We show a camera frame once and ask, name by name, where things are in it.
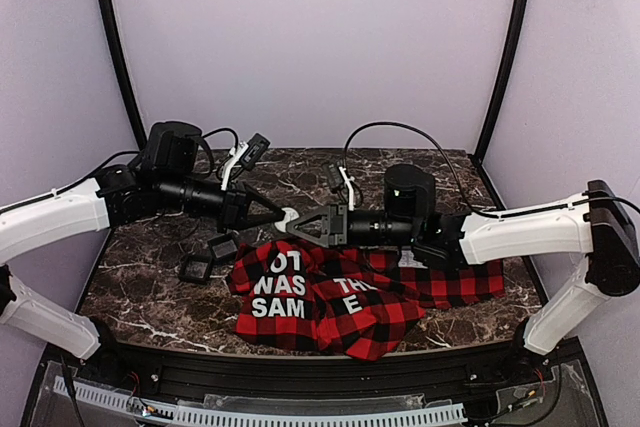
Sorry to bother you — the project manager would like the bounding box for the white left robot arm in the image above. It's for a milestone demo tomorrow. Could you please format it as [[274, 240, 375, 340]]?
[[1, 121, 284, 362]]

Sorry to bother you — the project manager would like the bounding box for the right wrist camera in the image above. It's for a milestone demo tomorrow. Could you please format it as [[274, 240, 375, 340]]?
[[323, 162, 362, 211]]

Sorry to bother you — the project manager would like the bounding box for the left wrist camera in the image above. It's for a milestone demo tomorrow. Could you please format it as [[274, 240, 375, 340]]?
[[219, 133, 271, 191]]

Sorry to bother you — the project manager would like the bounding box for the black vertical frame post right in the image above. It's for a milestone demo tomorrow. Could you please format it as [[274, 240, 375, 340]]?
[[473, 0, 528, 165]]

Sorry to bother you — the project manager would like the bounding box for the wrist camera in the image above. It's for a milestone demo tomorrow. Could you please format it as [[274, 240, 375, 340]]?
[[323, 162, 362, 211], [219, 133, 271, 191]]

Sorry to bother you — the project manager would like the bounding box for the small black box lid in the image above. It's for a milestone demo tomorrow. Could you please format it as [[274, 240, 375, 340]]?
[[207, 232, 238, 265]]

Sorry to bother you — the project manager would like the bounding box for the red black plaid shirt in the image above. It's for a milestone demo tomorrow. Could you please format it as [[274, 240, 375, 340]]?
[[226, 239, 505, 361]]

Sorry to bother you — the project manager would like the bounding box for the black front frame rail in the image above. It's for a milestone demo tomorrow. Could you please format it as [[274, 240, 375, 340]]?
[[122, 342, 508, 399]]

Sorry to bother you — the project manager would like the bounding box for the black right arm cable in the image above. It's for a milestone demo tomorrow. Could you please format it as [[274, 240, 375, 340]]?
[[343, 121, 506, 221]]

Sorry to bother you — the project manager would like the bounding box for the white slotted cable duct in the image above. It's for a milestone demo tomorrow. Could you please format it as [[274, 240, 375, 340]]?
[[74, 381, 468, 426]]

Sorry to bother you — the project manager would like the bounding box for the black vertical frame post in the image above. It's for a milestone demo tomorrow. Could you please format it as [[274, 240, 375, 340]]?
[[473, 0, 528, 165], [97, 0, 147, 150]]

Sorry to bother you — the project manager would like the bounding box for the black vertical frame post left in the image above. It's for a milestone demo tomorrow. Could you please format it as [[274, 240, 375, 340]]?
[[97, 0, 147, 150]]

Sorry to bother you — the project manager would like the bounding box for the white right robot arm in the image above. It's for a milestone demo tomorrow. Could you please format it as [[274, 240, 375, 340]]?
[[282, 164, 639, 365]]

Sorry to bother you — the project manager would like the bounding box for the small black open box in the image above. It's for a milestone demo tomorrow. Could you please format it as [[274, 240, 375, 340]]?
[[177, 254, 213, 285]]

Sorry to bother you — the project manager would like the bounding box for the round silver brooch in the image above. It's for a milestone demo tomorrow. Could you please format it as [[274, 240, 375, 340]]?
[[274, 207, 299, 233]]

